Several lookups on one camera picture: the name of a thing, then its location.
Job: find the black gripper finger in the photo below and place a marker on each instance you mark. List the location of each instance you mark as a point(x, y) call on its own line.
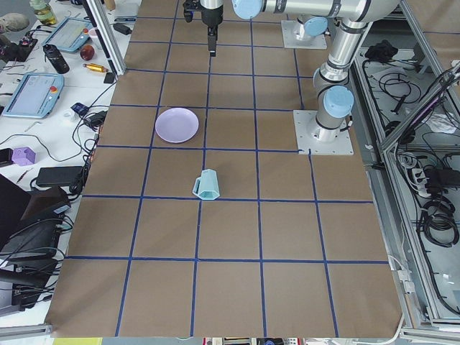
point(212, 40)

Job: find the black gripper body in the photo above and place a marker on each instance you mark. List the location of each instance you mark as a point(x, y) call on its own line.
point(211, 16)

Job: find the teal geometric cup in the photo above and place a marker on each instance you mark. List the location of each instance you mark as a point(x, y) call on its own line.
point(206, 186)

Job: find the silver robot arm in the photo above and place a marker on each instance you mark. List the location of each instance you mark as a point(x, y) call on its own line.
point(249, 10)
point(335, 101)

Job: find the lavender plate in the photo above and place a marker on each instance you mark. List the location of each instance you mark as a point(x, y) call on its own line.
point(176, 125)

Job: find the gold cylinder tool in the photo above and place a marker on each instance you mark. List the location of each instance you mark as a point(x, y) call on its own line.
point(96, 68)

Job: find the red apple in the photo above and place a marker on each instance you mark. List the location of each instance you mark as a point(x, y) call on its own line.
point(87, 52)

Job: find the blue teach pendant far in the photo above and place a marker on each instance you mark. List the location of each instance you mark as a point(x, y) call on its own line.
point(70, 35)

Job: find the blue teach pendant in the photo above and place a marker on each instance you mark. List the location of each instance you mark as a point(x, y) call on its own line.
point(35, 96)
point(70, 35)

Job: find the green glass bottle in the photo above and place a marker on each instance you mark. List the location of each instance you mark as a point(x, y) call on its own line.
point(43, 12)

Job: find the blue teach pendant near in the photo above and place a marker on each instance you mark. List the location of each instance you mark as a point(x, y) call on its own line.
point(35, 96)

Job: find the black power brick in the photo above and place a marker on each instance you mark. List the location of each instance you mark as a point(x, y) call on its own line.
point(58, 176)

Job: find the purple 3D printed block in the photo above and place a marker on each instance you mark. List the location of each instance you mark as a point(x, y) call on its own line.
point(23, 156)

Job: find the aluminium frame post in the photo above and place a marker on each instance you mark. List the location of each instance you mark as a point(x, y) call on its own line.
point(104, 31)

